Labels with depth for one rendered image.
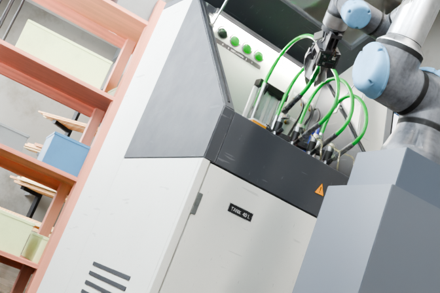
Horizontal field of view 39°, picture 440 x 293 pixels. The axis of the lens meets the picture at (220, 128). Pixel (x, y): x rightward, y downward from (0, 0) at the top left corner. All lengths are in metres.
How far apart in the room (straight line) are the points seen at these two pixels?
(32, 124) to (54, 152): 5.48
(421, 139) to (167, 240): 0.69
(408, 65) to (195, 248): 0.72
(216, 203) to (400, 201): 0.56
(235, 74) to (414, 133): 1.06
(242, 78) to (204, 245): 0.90
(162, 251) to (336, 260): 0.49
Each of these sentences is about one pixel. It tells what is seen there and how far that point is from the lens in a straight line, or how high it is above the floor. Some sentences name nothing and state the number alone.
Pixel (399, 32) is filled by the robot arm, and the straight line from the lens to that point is 1.50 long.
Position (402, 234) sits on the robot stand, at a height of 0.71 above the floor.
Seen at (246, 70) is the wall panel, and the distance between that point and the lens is 2.42.
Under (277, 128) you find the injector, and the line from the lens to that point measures 2.12.
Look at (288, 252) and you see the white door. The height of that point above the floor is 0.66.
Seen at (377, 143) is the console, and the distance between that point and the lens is 2.46.
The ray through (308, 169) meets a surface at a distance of 1.88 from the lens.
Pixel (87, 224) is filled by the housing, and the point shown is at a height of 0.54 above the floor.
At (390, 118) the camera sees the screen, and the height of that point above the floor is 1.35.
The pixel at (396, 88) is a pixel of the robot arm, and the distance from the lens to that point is 1.47.
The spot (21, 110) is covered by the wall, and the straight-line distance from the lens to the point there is 9.76.
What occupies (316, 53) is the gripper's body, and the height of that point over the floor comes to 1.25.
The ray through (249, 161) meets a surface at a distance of 1.76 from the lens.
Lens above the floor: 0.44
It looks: 15 degrees up
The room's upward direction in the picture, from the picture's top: 22 degrees clockwise
